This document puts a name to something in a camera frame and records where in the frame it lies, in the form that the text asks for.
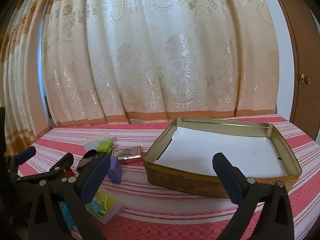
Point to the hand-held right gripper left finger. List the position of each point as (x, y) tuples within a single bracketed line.
[(95, 177)]

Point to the white paper liner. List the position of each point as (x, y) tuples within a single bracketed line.
[(212, 150)]

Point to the brown wooden door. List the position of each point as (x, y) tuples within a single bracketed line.
[(307, 42)]

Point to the pink striped bedspread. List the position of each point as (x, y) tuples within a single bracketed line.
[(162, 210)]

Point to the cream floral curtain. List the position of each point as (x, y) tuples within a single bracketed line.
[(20, 80), (162, 55)]

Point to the brass door knob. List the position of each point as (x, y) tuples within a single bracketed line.
[(305, 78)]

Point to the white rectangular block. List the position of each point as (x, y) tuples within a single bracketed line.
[(105, 205)]

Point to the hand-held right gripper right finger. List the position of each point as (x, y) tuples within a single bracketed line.
[(228, 177)]

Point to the black sequined hair clip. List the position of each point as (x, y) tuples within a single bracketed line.
[(87, 160)]

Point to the green toy block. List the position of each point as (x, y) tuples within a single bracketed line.
[(105, 147)]

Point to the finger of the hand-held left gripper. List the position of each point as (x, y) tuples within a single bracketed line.
[(60, 166), (25, 155)]

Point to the gold metal tin box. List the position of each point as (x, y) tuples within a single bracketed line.
[(175, 177)]

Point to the purple foam block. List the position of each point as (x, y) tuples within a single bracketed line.
[(116, 170)]

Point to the blue toy block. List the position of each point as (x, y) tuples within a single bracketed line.
[(65, 213)]

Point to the peach floral patterned box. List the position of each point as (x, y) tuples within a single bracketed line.
[(96, 141)]

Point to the copper framed card box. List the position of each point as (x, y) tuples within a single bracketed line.
[(126, 153)]

